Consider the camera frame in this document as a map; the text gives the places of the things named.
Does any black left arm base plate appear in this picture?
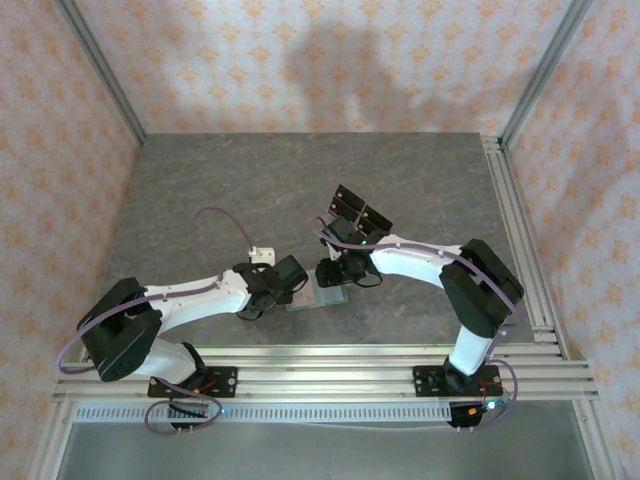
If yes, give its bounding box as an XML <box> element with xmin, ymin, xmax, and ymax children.
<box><xmin>147</xmin><ymin>366</ymin><xmax>238</xmax><ymax>400</ymax></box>

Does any aluminium frame post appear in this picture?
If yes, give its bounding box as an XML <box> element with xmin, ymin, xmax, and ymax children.
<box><xmin>498</xmin><ymin>0</ymin><xmax>595</xmax><ymax>151</ymax></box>
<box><xmin>53</xmin><ymin>0</ymin><xmax>147</xmax><ymax>147</ymax></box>

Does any white slotted cable duct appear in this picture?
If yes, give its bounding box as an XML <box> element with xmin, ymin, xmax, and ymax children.
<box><xmin>73</xmin><ymin>403</ymin><xmax>454</xmax><ymax>424</ymax></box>

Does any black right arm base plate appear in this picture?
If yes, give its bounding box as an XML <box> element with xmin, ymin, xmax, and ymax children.
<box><xmin>413</xmin><ymin>364</ymin><xmax>503</xmax><ymax>399</ymax></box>

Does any black right controller board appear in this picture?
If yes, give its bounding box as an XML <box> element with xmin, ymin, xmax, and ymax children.
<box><xmin>447</xmin><ymin>399</ymin><xmax>512</xmax><ymax>432</ymax></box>

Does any aluminium frame leg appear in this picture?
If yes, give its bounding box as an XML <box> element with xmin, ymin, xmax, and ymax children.
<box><xmin>573</xmin><ymin>399</ymin><xmax>624</xmax><ymax>480</ymax></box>
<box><xmin>27</xmin><ymin>399</ymin><xmax>76</xmax><ymax>480</ymax></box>

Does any black card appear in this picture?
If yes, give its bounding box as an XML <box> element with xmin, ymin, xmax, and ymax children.
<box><xmin>364</xmin><ymin>202</ymin><xmax>395</xmax><ymax>230</ymax></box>
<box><xmin>329</xmin><ymin>195</ymin><xmax>362</xmax><ymax>220</ymax></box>
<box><xmin>358</xmin><ymin>212</ymin><xmax>389</xmax><ymax>236</ymax></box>
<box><xmin>335</xmin><ymin>183</ymin><xmax>369</xmax><ymax>211</ymax></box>

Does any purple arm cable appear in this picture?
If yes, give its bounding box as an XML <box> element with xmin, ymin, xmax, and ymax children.
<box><xmin>313</xmin><ymin>215</ymin><xmax>526</xmax><ymax>431</ymax></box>
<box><xmin>55</xmin><ymin>206</ymin><xmax>254</xmax><ymax>437</ymax></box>

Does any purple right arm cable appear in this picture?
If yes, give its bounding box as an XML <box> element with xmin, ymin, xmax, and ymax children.
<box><xmin>313</xmin><ymin>215</ymin><xmax>526</xmax><ymax>431</ymax></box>

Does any grey metal panel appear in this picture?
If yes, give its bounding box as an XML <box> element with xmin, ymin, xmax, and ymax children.
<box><xmin>58</xmin><ymin>422</ymin><xmax>596</xmax><ymax>480</ymax></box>

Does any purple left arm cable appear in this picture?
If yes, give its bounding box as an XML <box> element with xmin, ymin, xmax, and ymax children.
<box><xmin>55</xmin><ymin>206</ymin><xmax>254</xmax><ymax>437</ymax></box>

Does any aluminium frame rail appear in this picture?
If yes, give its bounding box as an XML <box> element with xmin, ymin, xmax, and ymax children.
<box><xmin>52</xmin><ymin>343</ymin><xmax>600</xmax><ymax>402</ymax></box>
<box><xmin>482</xmin><ymin>133</ymin><xmax>570</xmax><ymax>360</ymax></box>

